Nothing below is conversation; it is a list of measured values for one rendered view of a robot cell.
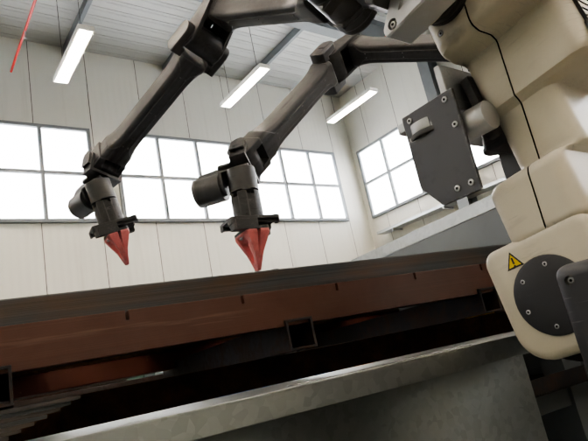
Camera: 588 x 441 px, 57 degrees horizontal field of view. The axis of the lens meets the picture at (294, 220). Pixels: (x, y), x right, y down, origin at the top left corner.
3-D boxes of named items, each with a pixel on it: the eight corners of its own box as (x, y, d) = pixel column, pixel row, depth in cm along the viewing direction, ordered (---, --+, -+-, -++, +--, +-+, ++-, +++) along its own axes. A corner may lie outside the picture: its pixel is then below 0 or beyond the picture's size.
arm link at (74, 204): (90, 147, 123) (124, 162, 129) (66, 168, 130) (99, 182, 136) (83, 192, 118) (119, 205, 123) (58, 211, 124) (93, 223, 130)
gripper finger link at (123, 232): (104, 274, 122) (90, 235, 123) (135, 264, 125) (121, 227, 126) (108, 268, 116) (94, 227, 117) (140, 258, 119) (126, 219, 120)
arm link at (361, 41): (340, 24, 135) (353, 60, 141) (310, 52, 129) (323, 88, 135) (518, 10, 106) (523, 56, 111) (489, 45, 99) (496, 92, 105)
